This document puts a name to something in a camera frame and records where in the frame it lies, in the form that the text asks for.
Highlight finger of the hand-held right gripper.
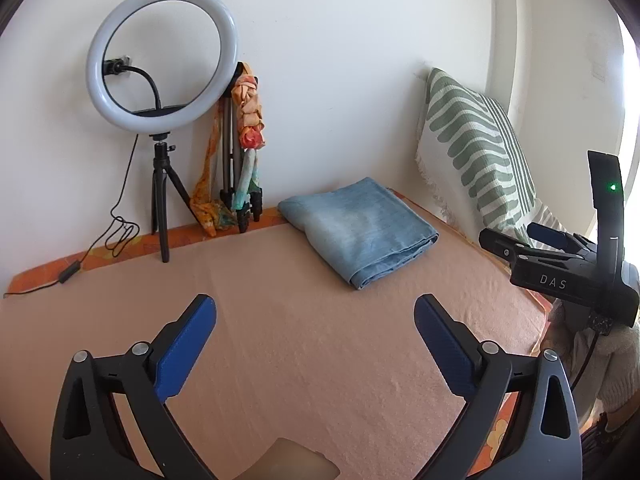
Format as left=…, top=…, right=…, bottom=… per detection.
left=478, top=227, right=538, bottom=266
left=526, top=222, right=598, bottom=261

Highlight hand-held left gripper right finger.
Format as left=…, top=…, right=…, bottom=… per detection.
left=413, top=294, right=583, bottom=480

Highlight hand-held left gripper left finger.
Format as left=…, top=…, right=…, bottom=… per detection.
left=48, top=294, right=218, bottom=480

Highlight blue denim pants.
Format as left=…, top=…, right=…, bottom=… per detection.
left=277, top=176, right=440, bottom=291

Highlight person's right forearm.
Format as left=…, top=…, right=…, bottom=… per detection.
left=550, top=305, right=640, bottom=421

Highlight green striped pillow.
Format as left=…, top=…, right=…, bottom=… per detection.
left=414, top=66, right=576, bottom=241

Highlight orange floral bed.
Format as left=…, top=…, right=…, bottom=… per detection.
left=5, top=187, right=551, bottom=480

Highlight person's striped clothing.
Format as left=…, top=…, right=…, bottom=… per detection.
left=580, top=410, right=640, bottom=480

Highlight black mini tripod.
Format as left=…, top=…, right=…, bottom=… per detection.
left=150, top=132, right=193, bottom=264

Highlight folded black tripod stand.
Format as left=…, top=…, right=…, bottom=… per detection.
left=220, top=62, right=263, bottom=233

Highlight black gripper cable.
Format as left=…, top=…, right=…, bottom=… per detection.
left=570, top=327, right=603, bottom=391

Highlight white ring light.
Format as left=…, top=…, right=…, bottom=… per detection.
left=85, top=0, right=240, bottom=136

